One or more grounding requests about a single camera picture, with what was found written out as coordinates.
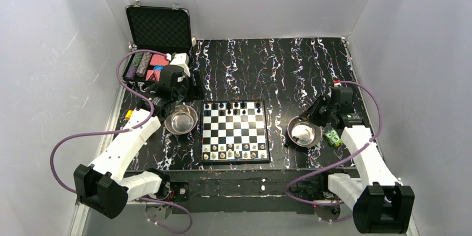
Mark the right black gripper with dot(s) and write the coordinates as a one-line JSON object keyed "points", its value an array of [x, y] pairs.
{"points": [[314, 109]]}

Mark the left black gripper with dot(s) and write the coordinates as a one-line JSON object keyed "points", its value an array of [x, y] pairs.
{"points": [[180, 89]]}

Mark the steel bowl with chess pieces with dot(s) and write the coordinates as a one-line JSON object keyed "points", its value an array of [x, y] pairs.
{"points": [[303, 133]]}

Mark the black and white chessboard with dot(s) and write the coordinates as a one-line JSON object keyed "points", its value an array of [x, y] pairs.
{"points": [[234, 132]]}

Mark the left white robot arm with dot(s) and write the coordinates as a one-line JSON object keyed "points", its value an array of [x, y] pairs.
{"points": [[101, 185]]}

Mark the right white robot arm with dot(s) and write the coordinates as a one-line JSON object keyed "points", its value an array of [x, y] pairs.
{"points": [[379, 202]]}

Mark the green toy car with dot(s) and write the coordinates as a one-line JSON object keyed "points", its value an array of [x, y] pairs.
{"points": [[333, 138]]}

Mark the small steel bowl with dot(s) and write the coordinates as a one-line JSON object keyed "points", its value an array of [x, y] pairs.
{"points": [[182, 120]]}

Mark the colourful toy block car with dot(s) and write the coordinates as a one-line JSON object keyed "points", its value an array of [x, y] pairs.
{"points": [[128, 115]]}

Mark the black poker chip case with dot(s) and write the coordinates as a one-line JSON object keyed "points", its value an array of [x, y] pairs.
{"points": [[166, 30]]}

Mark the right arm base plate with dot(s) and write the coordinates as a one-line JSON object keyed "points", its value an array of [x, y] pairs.
{"points": [[313, 190]]}

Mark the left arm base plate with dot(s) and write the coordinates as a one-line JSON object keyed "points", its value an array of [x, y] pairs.
{"points": [[174, 191]]}

